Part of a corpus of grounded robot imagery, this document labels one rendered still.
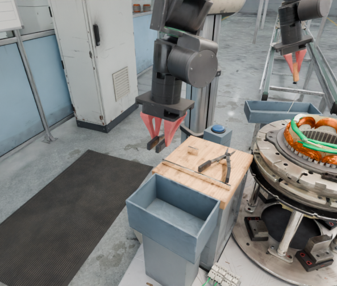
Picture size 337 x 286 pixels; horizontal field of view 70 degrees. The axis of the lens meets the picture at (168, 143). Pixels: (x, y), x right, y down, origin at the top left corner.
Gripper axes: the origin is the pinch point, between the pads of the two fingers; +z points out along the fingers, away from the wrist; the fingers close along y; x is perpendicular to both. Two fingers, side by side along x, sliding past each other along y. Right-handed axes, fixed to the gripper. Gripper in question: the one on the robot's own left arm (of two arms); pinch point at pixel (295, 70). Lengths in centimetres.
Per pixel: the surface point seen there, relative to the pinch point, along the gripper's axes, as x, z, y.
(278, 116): -2.1, 14.3, -7.0
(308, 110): 9.5, 20.5, 4.7
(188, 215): -47, 13, -34
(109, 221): 20, 82, -125
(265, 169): -35.2, 11.5, -14.8
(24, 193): 32, 55, -202
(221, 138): -17.7, 10.2, -26.1
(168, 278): -55, 26, -42
